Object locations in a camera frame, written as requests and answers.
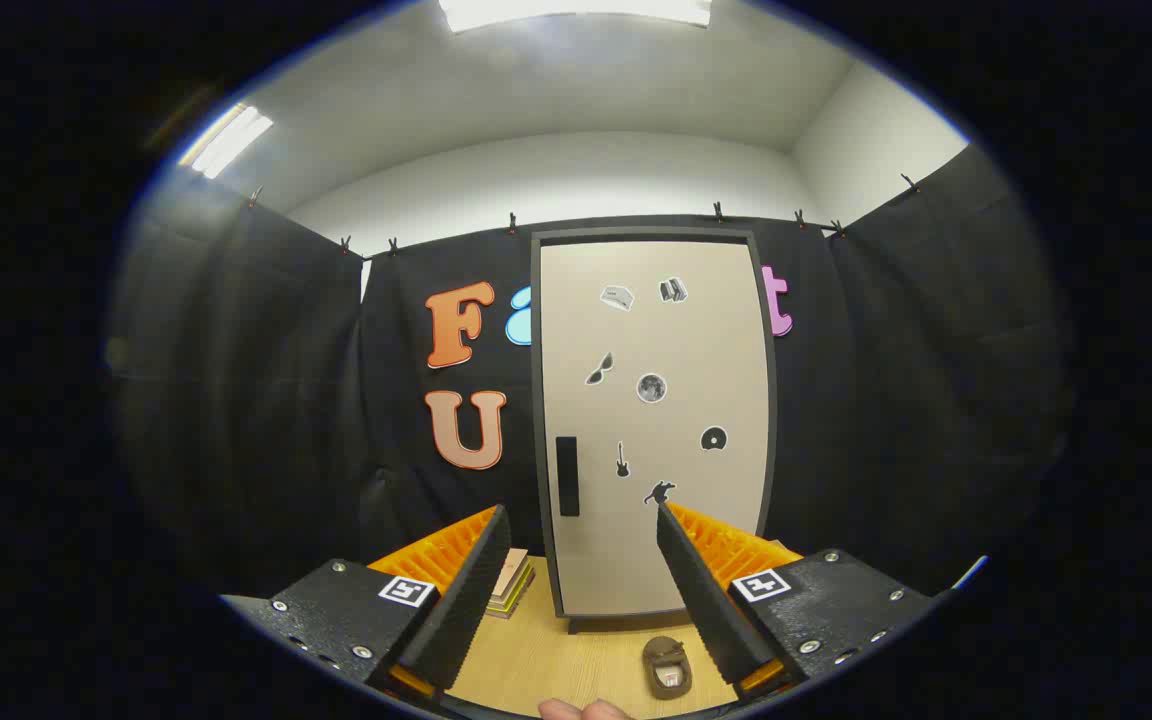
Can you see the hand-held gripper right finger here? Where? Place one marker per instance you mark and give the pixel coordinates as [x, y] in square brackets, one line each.
[701, 590]

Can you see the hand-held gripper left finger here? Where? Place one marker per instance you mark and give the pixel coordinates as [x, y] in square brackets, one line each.
[476, 590]

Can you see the brown fuzzy shoe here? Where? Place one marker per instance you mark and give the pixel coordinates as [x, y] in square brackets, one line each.
[666, 650]

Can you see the beige shoe cabinet door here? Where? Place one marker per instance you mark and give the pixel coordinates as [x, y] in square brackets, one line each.
[666, 340]

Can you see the dark grey shoe cabinet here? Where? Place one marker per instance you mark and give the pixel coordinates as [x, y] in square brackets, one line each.
[636, 235]

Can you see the tan cover book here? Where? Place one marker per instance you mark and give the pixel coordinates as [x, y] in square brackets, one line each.
[512, 572]

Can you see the yellow edged book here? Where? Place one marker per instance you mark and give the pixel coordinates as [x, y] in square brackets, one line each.
[518, 596]

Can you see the black backdrop cloth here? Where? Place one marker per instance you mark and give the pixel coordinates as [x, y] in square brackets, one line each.
[266, 400]

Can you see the ceiling light panel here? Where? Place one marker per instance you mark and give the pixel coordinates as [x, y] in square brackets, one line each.
[226, 140]
[576, 10]

